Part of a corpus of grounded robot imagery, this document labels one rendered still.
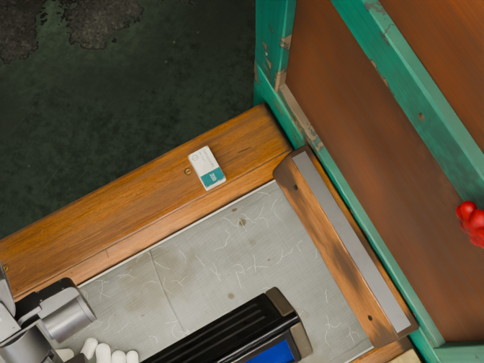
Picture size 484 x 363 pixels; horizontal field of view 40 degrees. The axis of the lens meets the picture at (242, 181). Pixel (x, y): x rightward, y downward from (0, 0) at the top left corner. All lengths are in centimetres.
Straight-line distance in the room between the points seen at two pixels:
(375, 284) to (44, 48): 139
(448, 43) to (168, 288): 65
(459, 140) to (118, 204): 63
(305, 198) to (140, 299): 30
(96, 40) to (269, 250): 115
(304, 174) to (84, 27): 124
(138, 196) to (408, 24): 60
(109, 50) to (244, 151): 102
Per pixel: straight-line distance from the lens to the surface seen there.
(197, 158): 103
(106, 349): 103
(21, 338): 91
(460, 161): 56
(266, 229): 105
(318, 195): 94
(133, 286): 105
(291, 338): 67
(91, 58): 201
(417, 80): 56
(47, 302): 90
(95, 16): 207
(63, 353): 104
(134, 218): 104
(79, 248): 105
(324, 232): 95
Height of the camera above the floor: 177
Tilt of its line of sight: 75 degrees down
